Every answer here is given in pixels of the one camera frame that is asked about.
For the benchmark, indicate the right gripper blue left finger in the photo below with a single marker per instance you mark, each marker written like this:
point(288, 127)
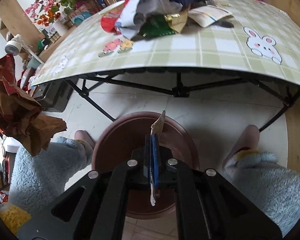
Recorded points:
point(145, 169)

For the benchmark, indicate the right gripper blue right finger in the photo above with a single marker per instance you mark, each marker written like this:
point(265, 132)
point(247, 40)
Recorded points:
point(155, 160)

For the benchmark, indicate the small torn paper wrapper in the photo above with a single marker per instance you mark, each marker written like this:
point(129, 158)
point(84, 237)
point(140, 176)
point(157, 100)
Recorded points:
point(156, 128)

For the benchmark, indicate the white grey paper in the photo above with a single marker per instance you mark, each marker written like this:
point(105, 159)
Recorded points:
point(137, 12)

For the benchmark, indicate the brown paper bag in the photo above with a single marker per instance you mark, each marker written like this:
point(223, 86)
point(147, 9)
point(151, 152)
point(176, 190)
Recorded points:
point(21, 116)

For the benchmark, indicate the brown plastic trash bin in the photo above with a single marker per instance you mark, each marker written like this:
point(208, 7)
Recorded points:
point(117, 143)

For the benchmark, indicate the green foil wrapper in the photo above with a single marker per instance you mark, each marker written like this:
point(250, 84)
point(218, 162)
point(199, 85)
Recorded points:
point(156, 26)

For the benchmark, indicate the red crushed can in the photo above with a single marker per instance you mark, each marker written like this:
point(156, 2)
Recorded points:
point(108, 22)

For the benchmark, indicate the white snack pouch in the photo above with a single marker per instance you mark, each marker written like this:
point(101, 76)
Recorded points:
point(208, 15)

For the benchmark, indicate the green plaid bunny tablecloth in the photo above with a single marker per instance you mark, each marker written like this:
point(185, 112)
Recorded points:
point(264, 40)

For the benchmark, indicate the white desk fan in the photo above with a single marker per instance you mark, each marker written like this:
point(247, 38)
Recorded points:
point(14, 45)

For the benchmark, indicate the black folding table frame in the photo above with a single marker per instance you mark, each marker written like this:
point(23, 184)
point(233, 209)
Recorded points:
point(182, 82)

